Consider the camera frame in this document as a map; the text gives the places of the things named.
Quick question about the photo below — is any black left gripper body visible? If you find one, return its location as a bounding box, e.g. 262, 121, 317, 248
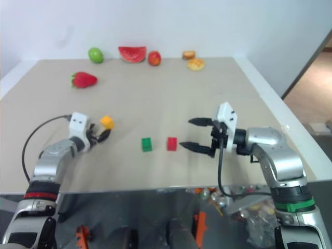
85, 123, 101, 150

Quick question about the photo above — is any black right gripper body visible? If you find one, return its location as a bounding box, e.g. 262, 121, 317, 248
209, 120, 227, 158

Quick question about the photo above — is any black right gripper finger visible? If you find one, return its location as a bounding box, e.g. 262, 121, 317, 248
179, 141, 215, 157
188, 117, 214, 128

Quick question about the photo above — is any yellow cube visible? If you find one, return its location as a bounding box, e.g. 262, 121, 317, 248
100, 116, 116, 130

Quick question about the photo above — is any red cube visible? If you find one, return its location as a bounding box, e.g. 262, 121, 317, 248
166, 136, 179, 152

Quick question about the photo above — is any green cube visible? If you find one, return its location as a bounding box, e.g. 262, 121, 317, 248
141, 137, 154, 153

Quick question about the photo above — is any red toy strawberry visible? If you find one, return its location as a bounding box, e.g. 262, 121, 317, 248
70, 71, 99, 89

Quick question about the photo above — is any round yellow toy waffle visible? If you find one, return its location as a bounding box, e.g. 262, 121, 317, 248
187, 58, 206, 72

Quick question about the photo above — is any green toy mango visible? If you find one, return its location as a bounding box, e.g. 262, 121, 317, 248
88, 46, 104, 64

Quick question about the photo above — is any red toy apple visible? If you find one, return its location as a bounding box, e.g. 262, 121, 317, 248
147, 50, 162, 66

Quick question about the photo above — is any clear bag of toys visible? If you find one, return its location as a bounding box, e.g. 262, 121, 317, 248
185, 184, 281, 242

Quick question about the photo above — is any toy watermelon slice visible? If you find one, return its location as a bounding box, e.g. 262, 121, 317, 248
118, 46, 147, 63

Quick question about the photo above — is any small orange black clamp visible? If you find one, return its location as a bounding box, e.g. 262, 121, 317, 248
74, 224, 92, 249

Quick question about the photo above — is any small cardboard box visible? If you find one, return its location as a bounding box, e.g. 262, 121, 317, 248
308, 121, 329, 135

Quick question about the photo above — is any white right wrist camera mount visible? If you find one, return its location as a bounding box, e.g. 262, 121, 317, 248
211, 101, 239, 151

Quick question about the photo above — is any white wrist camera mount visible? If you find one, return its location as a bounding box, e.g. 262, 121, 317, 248
211, 101, 239, 151
68, 112, 92, 153

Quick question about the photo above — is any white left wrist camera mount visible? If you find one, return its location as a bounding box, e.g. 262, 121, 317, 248
68, 112, 92, 153

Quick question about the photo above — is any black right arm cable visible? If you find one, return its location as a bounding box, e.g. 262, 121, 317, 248
217, 139, 273, 201

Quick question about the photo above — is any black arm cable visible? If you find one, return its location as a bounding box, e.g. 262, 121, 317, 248
21, 114, 73, 183
217, 139, 273, 201

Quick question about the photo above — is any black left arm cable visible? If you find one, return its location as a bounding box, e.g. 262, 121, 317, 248
21, 114, 73, 183

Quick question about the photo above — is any tall orange bracket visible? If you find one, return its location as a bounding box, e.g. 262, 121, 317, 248
192, 211, 209, 245

